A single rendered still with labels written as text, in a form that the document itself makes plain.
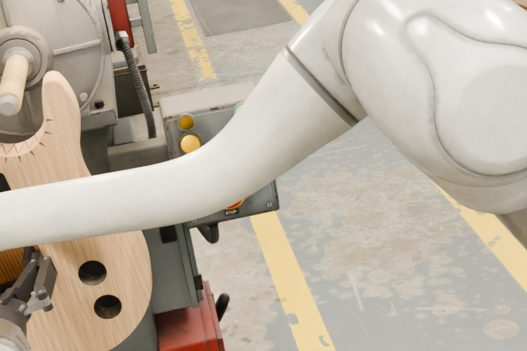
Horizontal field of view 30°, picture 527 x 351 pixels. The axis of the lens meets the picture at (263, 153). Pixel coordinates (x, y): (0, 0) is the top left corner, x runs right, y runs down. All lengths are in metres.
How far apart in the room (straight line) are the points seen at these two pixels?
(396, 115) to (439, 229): 2.74
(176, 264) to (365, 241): 1.64
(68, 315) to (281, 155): 0.55
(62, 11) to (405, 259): 2.02
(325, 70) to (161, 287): 1.05
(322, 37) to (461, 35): 0.21
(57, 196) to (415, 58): 0.38
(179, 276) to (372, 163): 2.23
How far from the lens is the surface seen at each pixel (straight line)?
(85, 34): 1.50
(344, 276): 3.23
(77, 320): 1.38
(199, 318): 1.95
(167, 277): 1.87
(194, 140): 1.53
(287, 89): 0.89
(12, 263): 1.34
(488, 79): 0.68
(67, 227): 0.93
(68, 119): 1.26
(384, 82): 0.73
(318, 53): 0.89
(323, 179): 3.91
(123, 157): 1.65
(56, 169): 1.28
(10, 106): 1.28
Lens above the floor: 1.63
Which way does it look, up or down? 23 degrees down
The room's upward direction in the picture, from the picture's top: 9 degrees counter-clockwise
